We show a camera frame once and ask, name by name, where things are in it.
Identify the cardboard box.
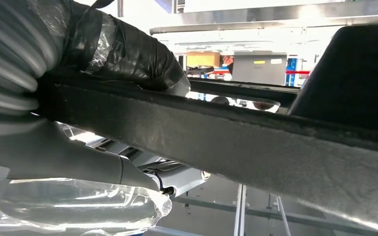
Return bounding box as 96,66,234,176
186,52,221,68

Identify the blue cart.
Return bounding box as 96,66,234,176
286,58,298,87

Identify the black strap loop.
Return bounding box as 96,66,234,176
89,0,115,9

